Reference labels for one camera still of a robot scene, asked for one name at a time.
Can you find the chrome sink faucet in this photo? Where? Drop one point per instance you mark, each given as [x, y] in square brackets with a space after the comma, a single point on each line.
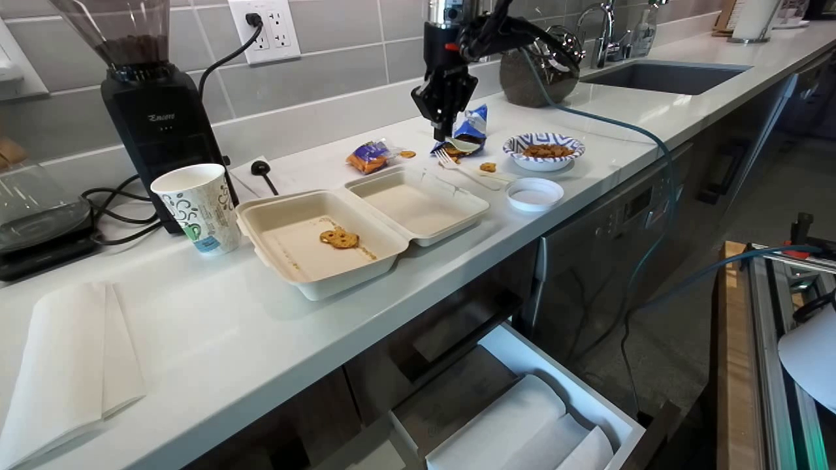
[605, 41]

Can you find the steel undermount sink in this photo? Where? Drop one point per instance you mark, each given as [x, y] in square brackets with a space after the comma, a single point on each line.
[669, 76]

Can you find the small brown cookie piece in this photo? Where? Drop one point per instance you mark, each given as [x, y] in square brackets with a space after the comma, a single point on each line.
[409, 154]

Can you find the small white paper roll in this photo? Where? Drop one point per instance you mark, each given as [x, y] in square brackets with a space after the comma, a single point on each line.
[590, 453]

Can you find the white printed paper cup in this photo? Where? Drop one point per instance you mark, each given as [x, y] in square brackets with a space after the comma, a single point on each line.
[197, 209]

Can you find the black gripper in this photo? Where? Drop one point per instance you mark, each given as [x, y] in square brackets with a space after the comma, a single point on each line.
[444, 69]

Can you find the large white paper roll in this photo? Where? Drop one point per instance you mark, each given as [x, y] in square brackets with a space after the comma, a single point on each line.
[496, 427]

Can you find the clear dispenser bottle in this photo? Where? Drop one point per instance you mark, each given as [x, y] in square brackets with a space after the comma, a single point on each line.
[645, 30]

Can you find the open white drawer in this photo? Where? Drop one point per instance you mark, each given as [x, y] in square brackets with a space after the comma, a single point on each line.
[564, 383]

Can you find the beige clamshell takeout container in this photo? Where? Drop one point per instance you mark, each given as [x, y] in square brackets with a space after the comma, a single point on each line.
[409, 209]

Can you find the orange snack wrapper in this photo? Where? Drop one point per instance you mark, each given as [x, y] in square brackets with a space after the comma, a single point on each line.
[369, 157]

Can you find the white wall outlet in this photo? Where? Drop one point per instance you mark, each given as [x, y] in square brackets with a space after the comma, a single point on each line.
[278, 34]

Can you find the medium white paper roll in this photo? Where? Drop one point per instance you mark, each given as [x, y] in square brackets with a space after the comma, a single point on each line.
[551, 445]

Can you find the folded white paper towel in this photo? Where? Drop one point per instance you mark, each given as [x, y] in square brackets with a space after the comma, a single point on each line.
[61, 367]

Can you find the white paper towel roll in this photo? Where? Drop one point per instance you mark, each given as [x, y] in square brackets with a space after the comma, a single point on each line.
[752, 16]

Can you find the black coffee scoop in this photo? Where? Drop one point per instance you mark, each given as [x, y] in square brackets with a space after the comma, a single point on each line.
[258, 166]

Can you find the black kitchen scale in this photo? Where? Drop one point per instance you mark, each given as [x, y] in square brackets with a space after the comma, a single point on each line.
[42, 250]

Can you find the brown pretzel cookie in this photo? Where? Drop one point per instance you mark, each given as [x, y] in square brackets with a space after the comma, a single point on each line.
[338, 238]
[490, 166]

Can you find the broken brown cookie pieces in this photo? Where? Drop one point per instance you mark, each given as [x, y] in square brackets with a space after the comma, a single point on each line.
[453, 154]

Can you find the clear glass container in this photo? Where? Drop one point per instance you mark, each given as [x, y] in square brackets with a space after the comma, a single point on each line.
[35, 186]

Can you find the pile of brown cookies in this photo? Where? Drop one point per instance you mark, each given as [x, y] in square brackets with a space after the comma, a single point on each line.
[545, 150]

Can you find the black coffee grinder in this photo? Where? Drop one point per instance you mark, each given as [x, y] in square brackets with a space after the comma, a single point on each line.
[160, 120]

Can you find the grey built-in dishwasher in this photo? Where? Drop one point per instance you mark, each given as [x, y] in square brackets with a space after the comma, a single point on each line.
[609, 235]

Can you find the wooden robot mounting cart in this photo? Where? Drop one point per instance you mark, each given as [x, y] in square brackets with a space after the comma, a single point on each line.
[735, 367]

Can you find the blue chip bag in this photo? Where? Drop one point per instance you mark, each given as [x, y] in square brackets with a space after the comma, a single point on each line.
[473, 127]

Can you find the blue white patterned bowl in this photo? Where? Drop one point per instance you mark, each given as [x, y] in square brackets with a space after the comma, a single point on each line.
[545, 161]

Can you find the flat white paper sheet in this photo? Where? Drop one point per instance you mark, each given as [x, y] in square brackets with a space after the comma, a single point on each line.
[466, 174]

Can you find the white wall-mounted box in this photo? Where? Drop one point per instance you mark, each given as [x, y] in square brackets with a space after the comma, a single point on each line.
[17, 69]

